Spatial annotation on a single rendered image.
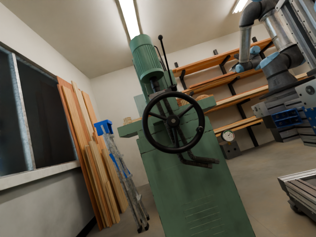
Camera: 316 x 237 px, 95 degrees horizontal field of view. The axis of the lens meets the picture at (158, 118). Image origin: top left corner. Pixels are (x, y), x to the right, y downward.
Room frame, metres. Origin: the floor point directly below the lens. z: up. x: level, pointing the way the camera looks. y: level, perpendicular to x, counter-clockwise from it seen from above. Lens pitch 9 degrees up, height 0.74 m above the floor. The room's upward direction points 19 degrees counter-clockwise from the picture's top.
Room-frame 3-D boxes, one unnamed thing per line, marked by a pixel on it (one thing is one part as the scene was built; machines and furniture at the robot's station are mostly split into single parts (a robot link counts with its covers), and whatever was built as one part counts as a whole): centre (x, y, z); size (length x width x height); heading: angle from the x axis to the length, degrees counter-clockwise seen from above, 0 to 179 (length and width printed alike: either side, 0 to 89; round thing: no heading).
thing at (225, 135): (0.79, -0.32, 0.65); 0.06 x 0.04 x 0.08; 90
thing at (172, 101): (0.81, -0.05, 0.91); 0.15 x 0.14 x 0.09; 90
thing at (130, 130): (0.90, -0.05, 0.87); 0.61 x 0.30 x 0.06; 90
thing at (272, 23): (0.94, -0.97, 1.19); 0.15 x 0.12 x 0.55; 91
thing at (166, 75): (1.22, -0.21, 1.22); 0.09 x 0.08 x 0.15; 0
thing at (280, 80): (0.94, -0.84, 0.87); 0.15 x 0.15 x 0.10
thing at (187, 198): (1.12, -0.06, 0.35); 0.58 x 0.45 x 0.71; 0
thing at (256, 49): (1.20, -0.97, 1.21); 0.11 x 0.08 x 0.09; 1
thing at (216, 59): (3.02, -1.86, 1.20); 2.71 x 0.56 x 2.40; 91
